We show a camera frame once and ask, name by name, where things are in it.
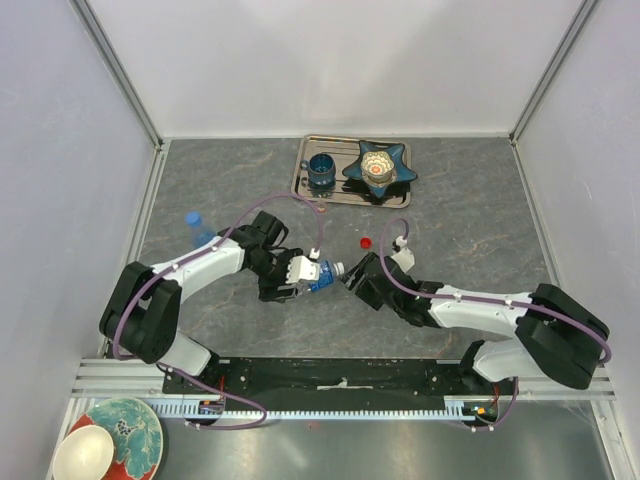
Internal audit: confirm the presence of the metal tray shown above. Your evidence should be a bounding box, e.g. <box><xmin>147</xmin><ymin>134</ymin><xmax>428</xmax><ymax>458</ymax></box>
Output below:
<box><xmin>291</xmin><ymin>134</ymin><xmax>411</xmax><ymax>209</ymax></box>

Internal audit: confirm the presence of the red bottle cap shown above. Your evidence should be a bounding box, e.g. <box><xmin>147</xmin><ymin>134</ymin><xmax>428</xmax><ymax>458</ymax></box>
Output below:
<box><xmin>360</xmin><ymin>237</ymin><xmax>373</xmax><ymax>250</ymax></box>

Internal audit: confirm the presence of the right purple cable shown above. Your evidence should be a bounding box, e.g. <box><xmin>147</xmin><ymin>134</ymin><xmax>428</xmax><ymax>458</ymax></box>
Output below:
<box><xmin>380</xmin><ymin>217</ymin><xmax>614</xmax><ymax>434</ymax></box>

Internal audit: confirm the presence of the labelled clear water bottle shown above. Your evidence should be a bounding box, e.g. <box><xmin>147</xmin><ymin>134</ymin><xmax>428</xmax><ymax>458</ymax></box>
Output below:
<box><xmin>309</xmin><ymin>260</ymin><xmax>341</xmax><ymax>293</ymax></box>

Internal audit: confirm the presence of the blue ceramic cup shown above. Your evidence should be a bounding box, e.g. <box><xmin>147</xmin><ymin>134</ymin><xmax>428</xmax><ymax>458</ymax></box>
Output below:
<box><xmin>299</xmin><ymin>153</ymin><xmax>336</xmax><ymax>189</ymax></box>

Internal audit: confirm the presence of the patterned small bowl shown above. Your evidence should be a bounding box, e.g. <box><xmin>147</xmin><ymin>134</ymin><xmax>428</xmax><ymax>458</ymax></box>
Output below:
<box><xmin>360</xmin><ymin>151</ymin><xmax>395</xmax><ymax>184</ymax></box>

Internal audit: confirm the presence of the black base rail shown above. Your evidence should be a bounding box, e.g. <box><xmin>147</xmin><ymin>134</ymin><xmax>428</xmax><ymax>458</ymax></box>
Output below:
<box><xmin>162</xmin><ymin>356</ymin><xmax>476</xmax><ymax>412</ymax></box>

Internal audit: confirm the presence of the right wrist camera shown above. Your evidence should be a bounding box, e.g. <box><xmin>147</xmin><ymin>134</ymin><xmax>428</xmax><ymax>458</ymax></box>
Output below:
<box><xmin>391</xmin><ymin>236</ymin><xmax>415</xmax><ymax>273</ymax></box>

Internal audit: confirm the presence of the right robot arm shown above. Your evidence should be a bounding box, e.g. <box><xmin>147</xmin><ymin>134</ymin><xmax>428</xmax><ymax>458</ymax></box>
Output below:
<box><xmin>342</xmin><ymin>252</ymin><xmax>611</xmax><ymax>394</ymax></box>

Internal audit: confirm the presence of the blue star-shaped plate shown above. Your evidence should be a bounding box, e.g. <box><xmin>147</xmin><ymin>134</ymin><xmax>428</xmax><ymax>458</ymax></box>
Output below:
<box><xmin>342</xmin><ymin>140</ymin><xmax>418</xmax><ymax>200</ymax></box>

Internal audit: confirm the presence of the white bowl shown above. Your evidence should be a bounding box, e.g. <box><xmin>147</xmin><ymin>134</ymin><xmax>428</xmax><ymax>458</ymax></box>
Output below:
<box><xmin>52</xmin><ymin>425</ymin><xmax>115</xmax><ymax>480</ymax></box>

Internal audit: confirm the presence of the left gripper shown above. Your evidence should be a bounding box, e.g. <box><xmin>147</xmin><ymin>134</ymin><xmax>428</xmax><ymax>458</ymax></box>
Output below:
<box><xmin>249</xmin><ymin>249</ymin><xmax>303</xmax><ymax>304</ymax></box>

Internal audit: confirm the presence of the blue bottle cap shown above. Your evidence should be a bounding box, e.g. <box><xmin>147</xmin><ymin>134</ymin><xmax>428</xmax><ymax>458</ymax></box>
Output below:
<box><xmin>185</xmin><ymin>211</ymin><xmax>202</xmax><ymax>228</ymax></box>

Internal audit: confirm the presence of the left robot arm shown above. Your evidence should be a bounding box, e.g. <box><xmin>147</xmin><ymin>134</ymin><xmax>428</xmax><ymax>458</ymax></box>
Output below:
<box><xmin>99</xmin><ymin>211</ymin><xmax>303</xmax><ymax>393</ymax></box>

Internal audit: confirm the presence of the red floral plate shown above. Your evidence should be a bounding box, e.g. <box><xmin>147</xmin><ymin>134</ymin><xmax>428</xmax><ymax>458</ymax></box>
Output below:
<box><xmin>70</xmin><ymin>397</ymin><xmax>164</xmax><ymax>480</ymax></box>

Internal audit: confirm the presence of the blue tinted plastic bottle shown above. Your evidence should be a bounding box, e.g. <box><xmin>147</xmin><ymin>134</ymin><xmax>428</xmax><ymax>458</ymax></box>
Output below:
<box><xmin>186</xmin><ymin>215</ymin><xmax>216</xmax><ymax>249</ymax></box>

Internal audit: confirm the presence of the white cable duct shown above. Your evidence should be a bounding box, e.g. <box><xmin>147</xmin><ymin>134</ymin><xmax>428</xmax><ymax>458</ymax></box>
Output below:
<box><xmin>144</xmin><ymin>395</ymin><xmax>491</xmax><ymax>422</ymax></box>

